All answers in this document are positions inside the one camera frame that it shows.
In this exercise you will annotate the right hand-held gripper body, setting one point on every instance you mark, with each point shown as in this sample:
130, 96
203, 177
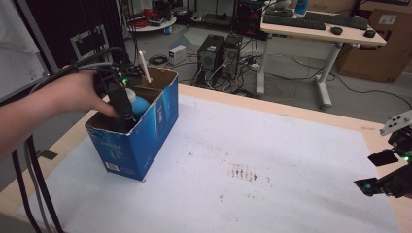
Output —
401, 181

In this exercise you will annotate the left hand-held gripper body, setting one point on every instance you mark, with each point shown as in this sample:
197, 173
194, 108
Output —
115, 87

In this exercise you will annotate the blue and white round object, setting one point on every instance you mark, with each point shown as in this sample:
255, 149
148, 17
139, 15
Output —
141, 106

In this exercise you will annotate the blue cardboard box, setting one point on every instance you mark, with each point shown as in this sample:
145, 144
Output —
142, 145

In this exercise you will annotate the person's left hand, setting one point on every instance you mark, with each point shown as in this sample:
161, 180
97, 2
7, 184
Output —
74, 92

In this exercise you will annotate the small white box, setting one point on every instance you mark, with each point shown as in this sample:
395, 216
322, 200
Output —
177, 55

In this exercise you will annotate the round white table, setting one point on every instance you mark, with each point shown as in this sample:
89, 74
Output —
155, 26

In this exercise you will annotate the black curtain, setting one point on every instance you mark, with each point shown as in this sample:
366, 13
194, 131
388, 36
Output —
64, 19

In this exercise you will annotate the large brown cardboard box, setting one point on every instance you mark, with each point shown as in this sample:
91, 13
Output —
385, 58

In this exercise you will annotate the black computer tower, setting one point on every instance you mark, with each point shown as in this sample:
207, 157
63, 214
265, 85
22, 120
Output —
210, 53

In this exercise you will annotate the white panel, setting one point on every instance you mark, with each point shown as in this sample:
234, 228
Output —
16, 48

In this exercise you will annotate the grey computer tower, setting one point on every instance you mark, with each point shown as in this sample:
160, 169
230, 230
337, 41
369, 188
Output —
231, 58

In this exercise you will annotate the white-legged wooden desk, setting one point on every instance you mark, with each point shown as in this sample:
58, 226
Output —
350, 39

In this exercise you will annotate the black computer mouse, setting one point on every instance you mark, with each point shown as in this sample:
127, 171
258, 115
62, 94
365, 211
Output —
336, 30
369, 33

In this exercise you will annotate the white table mat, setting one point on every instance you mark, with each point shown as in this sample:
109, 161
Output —
226, 200

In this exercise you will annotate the black keyboard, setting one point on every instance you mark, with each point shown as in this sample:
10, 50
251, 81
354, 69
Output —
346, 20
291, 22

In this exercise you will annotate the black computer case with red lights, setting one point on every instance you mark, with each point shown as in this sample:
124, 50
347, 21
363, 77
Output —
247, 19

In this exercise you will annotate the blue bottle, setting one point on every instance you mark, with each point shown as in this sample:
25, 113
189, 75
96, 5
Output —
301, 6

